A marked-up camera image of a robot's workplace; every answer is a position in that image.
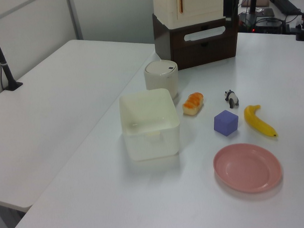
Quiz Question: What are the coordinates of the yellow toy banana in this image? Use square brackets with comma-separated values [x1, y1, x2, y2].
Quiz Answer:
[243, 103, 279, 140]

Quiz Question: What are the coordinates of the black electronics box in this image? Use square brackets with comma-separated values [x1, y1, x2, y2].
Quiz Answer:
[253, 18, 285, 35]

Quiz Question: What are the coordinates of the orange glazed toy bread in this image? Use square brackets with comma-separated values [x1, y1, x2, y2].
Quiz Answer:
[182, 91, 206, 117]

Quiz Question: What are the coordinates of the black camera on pole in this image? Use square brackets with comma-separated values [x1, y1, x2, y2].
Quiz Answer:
[222, 0, 241, 20]

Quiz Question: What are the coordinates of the white lidded trash can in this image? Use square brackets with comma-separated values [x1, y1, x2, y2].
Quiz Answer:
[143, 59, 180, 101]

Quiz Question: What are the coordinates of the black table clamp mount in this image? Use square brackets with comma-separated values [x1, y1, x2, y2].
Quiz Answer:
[295, 10, 304, 43]

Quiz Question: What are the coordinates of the cream toy fridge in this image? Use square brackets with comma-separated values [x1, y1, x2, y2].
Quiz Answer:
[153, 0, 229, 30]

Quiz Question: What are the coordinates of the pink plastic plate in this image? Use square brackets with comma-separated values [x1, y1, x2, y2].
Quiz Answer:
[212, 141, 284, 195]

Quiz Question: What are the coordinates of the white square plastic bin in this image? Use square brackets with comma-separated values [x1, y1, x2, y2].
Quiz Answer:
[118, 87, 182, 163]

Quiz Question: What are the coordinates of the black white panda figurine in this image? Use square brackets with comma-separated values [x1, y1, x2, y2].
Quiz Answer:
[224, 89, 240, 110]

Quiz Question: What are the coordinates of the dark brown drawer cabinet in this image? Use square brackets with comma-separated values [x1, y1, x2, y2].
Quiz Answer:
[152, 10, 240, 72]

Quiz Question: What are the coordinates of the purple foam cube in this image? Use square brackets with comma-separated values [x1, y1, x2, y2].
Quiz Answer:
[213, 109, 240, 138]

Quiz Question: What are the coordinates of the black camera stand pole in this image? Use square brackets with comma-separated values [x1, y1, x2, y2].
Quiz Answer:
[0, 17, 24, 93]

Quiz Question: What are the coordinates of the black laptop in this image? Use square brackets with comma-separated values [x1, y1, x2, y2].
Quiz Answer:
[272, 0, 302, 16]

